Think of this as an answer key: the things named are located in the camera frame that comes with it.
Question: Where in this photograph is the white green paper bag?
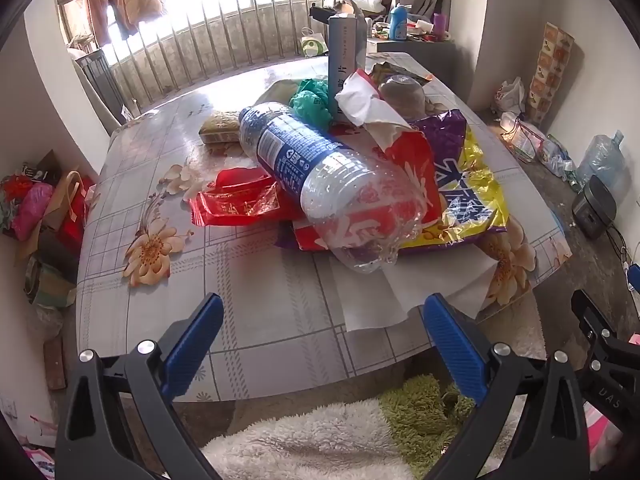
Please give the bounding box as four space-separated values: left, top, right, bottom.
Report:
300 27 328 58

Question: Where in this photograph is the grey cabinet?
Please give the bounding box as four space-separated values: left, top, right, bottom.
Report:
365 37 458 91

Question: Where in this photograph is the red plastic bag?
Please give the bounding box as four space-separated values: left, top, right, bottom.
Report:
190 167 301 228

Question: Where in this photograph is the blue cardboard box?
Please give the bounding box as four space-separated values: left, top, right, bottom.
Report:
327 14 368 123

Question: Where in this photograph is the pink plastic bag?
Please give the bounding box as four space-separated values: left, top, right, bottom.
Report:
11 182 55 241

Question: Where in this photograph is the blue detergent bottle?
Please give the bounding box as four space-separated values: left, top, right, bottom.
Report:
388 4 408 42

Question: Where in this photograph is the green plastic bag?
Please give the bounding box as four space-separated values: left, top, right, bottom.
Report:
289 78 333 128

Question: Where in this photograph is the dark hanging garment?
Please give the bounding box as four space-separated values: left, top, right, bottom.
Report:
114 7 139 41

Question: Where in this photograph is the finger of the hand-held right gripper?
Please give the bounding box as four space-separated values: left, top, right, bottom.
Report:
580 335 640 413
571 289 618 356

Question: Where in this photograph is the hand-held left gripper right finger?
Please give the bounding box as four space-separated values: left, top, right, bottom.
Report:
422 292 591 480

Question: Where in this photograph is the red shopping bag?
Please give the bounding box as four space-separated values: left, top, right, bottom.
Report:
59 174 98 256

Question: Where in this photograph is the green shaggy cloth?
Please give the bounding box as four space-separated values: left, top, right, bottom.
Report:
377 374 476 480

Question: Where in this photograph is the patterned tall box stack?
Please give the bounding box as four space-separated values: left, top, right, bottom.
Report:
527 22 576 126

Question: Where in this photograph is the dark cardboard box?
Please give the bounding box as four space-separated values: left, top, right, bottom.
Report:
22 150 63 186

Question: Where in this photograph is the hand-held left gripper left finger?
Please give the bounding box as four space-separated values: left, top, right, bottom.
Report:
55 292 225 480

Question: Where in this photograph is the pink printed cloth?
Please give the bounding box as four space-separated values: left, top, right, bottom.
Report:
585 405 626 471

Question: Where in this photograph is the pile of crumpled plastic bottles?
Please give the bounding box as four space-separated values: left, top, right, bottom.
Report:
540 135 581 181

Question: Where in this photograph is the large clear water jug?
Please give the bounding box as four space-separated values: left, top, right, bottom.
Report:
575 130 627 191

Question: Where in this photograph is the white non-woven sheet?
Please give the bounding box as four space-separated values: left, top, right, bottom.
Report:
327 247 493 333

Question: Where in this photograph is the dark foil snack wrapper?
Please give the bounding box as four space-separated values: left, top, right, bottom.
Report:
370 60 435 86

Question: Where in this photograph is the black rice cooker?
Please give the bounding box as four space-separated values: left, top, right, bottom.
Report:
571 175 618 240

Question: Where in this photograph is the red white snack packet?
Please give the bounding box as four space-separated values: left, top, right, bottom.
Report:
292 69 446 253

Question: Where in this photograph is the brown paper bag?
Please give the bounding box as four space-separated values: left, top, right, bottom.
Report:
17 170 86 261

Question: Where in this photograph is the dark chair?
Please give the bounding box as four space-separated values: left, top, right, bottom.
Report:
75 49 126 126

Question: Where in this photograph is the floral plastic tablecloth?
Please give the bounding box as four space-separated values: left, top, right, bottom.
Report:
75 52 573 403

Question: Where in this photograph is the white fleece blanket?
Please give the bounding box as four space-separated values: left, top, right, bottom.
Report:
200 400 531 480

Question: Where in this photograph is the black device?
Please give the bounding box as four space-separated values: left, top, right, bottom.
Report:
308 4 346 23

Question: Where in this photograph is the clear plastic bowl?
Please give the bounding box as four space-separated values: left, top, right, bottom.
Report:
378 74 427 120

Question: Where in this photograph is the metal window railing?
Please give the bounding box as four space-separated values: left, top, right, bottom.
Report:
65 0 361 106

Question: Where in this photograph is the purple yellow snack bag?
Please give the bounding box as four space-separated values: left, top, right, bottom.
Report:
400 109 511 256

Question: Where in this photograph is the white plastic bag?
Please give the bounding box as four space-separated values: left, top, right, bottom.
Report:
492 77 526 116

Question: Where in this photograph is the clear plastic bottle blue label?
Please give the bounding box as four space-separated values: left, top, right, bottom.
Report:
238 101 431 275

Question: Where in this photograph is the clear bag with red trim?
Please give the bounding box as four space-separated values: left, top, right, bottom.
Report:
500 112 548 163

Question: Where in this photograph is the wooden plank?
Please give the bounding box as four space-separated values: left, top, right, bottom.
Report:
44 335 67 391

